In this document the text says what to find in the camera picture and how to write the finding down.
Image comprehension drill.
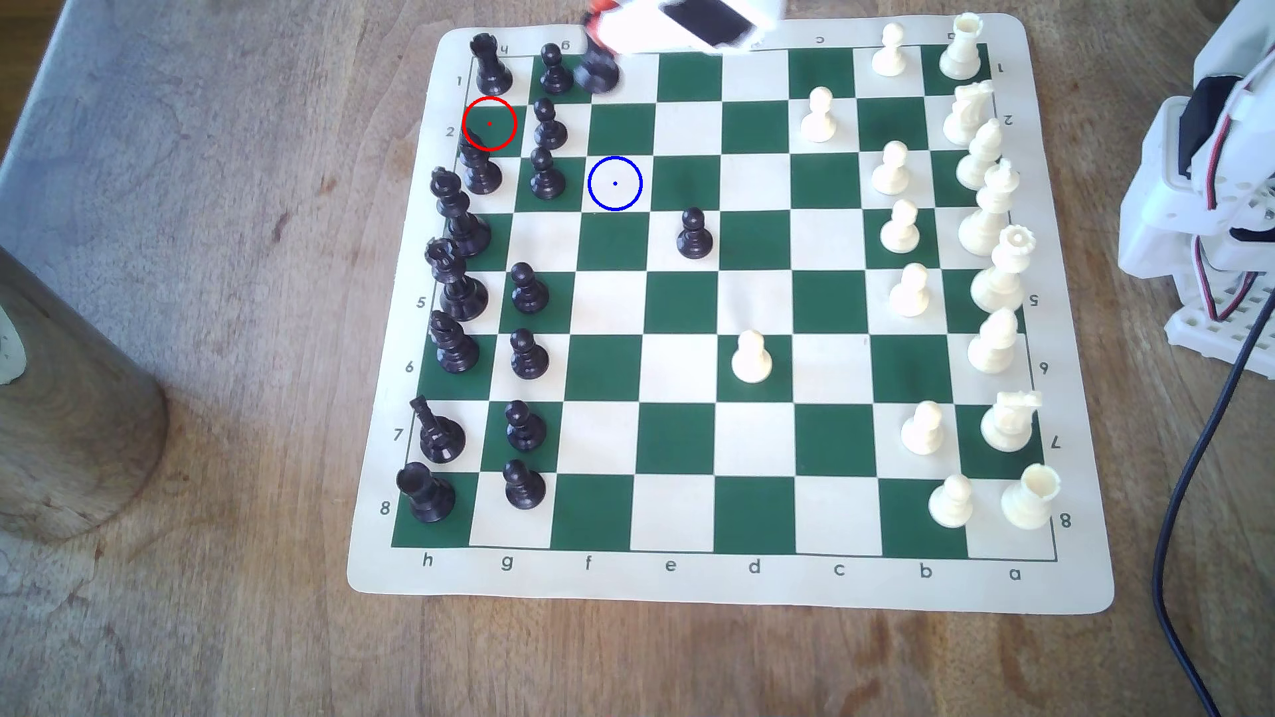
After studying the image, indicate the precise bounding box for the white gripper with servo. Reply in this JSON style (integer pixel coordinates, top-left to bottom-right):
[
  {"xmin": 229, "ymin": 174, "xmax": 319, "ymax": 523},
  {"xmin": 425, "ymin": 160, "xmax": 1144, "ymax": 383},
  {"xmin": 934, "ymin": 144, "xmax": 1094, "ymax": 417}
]
[{"xmin": 586, "ymin": 0, "xmax": 788, "ymax": 56}]

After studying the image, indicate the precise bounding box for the black chess knight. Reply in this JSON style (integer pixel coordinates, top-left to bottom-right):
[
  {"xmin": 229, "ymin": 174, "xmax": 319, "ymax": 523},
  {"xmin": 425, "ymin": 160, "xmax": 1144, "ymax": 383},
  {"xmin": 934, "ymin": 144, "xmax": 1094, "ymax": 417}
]
[
  {"xmin": 410, "ymin": 395, "xmax": 468, "ymax": 465},
  {"xmin": 578, "ymin": 40, "xmax": 621, "ymax": 96}
]

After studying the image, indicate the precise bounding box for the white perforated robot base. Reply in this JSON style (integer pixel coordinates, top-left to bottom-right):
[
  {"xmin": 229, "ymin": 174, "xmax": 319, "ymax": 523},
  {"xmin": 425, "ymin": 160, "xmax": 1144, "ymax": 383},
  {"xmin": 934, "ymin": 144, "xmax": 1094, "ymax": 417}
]
[{"xmin": 1163, "ymin": 283, "xmax": 1275, "ymax": 382}]

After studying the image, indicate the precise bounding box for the black chess pawn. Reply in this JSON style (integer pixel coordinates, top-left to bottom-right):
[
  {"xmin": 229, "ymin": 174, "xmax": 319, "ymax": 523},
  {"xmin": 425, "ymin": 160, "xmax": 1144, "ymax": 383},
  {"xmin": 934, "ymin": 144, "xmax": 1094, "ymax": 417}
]
[
  {"xmin": 502, "ymin": 458, "xmax": 547, "ymax": 511},
  {"xmin": 504, "ymin": 399, "xmax": 548, "ymax": 452},
  {"xmin": 539, "ymin": 42, "xmax": 575, "ymax": 96},
  {"xmin": 508, "ymin": 262, "xmax": 551, "ymax": 315},
  {"xmin": 533, "ymin": 96, "xmax": 569, "ymax": 151},
  {"xmin": 529, "ymin": 146, "xmax": 567, "ymax": 200},
  {"xmin": 676, "ymin": 207, "xmax": 715, "ymax": 260},
  {"xmin": 509, "ymin": 327, "xmax": 551, "ymax": 380}
]

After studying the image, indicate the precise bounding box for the black chess rook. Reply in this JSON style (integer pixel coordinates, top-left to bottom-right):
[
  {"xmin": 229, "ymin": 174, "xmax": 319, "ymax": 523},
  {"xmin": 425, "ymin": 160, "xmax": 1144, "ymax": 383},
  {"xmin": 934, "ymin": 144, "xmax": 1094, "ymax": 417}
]
[
  {"xmin": 470, "ymin": 32, "xmax": 514, "ymax": 97},
  {"xmin": 395, "ymin": 463, "xmax": 458, "ymax": 525}
]

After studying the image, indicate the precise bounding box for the black chess bishop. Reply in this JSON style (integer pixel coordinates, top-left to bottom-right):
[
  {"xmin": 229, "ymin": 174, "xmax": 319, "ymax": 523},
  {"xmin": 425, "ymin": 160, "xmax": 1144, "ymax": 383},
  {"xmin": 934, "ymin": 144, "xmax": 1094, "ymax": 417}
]
[
  {"xmin": 428, "ymin": 309, "xmax": 481, "ymax": 374},
  {"xmin": 458, "ymin": 134, "xmax": 504, "ymax": 195}
]

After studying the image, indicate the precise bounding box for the white chess pawn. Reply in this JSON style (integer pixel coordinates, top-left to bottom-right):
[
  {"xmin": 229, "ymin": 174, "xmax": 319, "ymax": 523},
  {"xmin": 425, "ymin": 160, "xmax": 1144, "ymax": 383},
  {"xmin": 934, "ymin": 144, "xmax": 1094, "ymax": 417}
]
[
  {"xmin": 879, "ymin": 199, "xmax": 922, "ymax": 254},
  {"xmin": 900, "ymin": 400, "xmax": 946, "ymax": 456},
  {"xmin": 871, "ymin": 22, "xmax": 910, "ymax": 79},
  {"xmin": 871, "ymin": 140, "xmax": 912, "ymax": 197},
  {"xmin": 731, "ymin": 329, "xmax": 774, "ymax": 384},
  {"xmin": 889, "ymin": 263, "xmax": 932, "ymax": 319},
  {"xmin": 800, "ymin": 86, "xmax": 839, "ymax": 143},
  {"xmin": 928, "ymin": 473, "xmax": 976, "ymax": 529}
]

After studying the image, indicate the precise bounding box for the black chess king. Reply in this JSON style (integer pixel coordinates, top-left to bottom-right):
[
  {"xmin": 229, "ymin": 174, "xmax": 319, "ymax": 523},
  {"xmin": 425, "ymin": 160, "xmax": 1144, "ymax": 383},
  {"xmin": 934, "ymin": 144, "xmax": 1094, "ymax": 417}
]
[{"xmin": 430, "ymin": 167, "xmax": 492, "ymax": 258}]

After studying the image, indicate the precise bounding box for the black chess queen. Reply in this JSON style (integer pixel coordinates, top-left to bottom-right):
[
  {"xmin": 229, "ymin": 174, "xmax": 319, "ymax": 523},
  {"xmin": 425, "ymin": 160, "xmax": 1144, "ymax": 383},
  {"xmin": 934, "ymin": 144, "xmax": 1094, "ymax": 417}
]
[{"xmin": 425, "ymin": 237, "xmax": 490, "ymax": 322}]

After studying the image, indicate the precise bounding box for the green and white chess mat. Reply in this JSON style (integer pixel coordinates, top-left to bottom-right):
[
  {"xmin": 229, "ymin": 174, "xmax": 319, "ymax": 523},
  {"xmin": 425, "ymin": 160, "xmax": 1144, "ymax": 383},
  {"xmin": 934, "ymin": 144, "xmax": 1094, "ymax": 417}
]
[{"xmin": 347, "ymin": 14, "xmax": 1115, "ymax": 615}]

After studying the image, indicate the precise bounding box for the white chess rook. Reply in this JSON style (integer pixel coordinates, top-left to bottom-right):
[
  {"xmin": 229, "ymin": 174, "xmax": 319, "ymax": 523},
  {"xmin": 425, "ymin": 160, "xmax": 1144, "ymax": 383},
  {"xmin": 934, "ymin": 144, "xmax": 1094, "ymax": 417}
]
[
  {"xmin": 938, "ymin": 12, "xmax": 985, "ymax": 82},
  {"xmin": 1000, "ymin": 463, "xmax": 1061, "ymax": 531}
]

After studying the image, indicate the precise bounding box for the white chess knight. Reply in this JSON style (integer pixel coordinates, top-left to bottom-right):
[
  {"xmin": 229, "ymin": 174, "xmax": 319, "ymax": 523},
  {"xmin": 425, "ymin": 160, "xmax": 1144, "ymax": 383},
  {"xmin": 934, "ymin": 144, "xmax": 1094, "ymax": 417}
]
[
  {"xmin": 942, "ymin": 80, "xmax": 996, "ymax": 147},
  {"xmin": 980, "ymin": 389, "xmax": 1044, "ymax": 453}
]

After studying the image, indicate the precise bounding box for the white chess bishop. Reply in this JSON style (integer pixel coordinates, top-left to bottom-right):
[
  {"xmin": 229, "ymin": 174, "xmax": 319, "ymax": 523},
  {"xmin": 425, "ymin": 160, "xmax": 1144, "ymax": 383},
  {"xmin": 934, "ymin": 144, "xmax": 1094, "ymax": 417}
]
[
  {"xmin": 955, "ymin": 118, "xmax": 1005, "ymax": 191},
  {"xmin": 967, "ymin": 307, "xmax": 1021, "ymax": 376}
]

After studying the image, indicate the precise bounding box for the white chess king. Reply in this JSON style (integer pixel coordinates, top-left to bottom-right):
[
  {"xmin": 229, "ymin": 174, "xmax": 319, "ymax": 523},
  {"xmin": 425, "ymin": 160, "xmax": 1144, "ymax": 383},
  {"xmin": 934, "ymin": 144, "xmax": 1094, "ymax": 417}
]
[{"xmin": 957, "ymin": 157, "xmax": 1022, "ymax": 258}]

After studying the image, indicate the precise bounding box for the white chess queen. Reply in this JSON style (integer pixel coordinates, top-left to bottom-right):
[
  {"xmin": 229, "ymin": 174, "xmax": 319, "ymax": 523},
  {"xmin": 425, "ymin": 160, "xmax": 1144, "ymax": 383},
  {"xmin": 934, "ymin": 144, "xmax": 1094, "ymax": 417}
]
[{"xmin": 970, "ymin": 224, "xmax": 1037, "ymax": 315}]

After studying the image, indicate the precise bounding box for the red servo wire bundle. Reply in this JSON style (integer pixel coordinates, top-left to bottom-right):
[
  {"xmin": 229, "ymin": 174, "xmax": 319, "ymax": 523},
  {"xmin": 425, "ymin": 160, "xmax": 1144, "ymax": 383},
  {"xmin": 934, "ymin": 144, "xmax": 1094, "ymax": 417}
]
[{"xmin": 1190, "ymin": 74, "xmax": 1271, "ymax": 320}]

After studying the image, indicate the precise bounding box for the pale sticker on post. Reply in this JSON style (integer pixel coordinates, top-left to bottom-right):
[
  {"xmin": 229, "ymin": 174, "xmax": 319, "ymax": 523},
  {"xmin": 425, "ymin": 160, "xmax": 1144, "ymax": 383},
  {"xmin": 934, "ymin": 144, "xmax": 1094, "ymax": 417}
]
[{"xmin": 0, "ymin": 303, "xmax": 28, "ymax": 386}]

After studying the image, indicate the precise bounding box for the black cable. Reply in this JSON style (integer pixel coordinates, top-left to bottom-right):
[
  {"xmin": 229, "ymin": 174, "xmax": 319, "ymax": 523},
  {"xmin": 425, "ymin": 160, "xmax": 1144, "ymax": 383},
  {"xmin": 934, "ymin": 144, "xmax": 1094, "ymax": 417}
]
[{"xmin": 1152, "ymin": 287, "xmax": 1275, "ymax": 717}]

